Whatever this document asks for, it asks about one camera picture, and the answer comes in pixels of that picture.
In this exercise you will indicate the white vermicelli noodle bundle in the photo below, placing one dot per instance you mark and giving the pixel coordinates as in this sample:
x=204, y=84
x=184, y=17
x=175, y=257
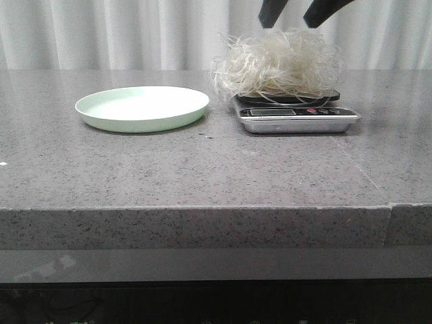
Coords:
x=296, y=63

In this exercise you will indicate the pale green round plate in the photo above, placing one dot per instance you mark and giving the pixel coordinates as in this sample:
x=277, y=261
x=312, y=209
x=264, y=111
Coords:
x=142, y=109

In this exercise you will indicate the silver black digital kitchen scale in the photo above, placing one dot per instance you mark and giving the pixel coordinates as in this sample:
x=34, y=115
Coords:
x=294, y=115

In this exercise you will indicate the white pleated curtain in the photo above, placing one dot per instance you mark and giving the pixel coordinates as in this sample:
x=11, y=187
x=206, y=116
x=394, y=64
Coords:
x=187, y=35

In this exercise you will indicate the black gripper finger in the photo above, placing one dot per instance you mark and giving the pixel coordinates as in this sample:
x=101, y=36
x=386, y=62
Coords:
x=320, y=10
x=270, y=12

